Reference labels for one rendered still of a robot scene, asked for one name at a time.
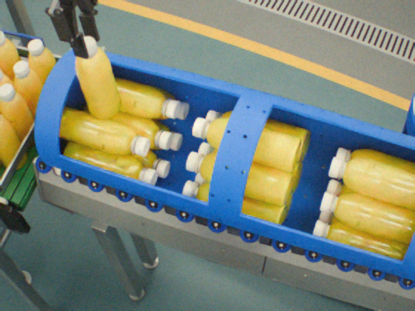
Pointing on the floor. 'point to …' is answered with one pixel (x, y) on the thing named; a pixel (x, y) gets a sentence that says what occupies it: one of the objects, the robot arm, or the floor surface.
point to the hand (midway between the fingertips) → (84, 36)
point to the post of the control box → (7, 270)
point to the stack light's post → (20, 17)
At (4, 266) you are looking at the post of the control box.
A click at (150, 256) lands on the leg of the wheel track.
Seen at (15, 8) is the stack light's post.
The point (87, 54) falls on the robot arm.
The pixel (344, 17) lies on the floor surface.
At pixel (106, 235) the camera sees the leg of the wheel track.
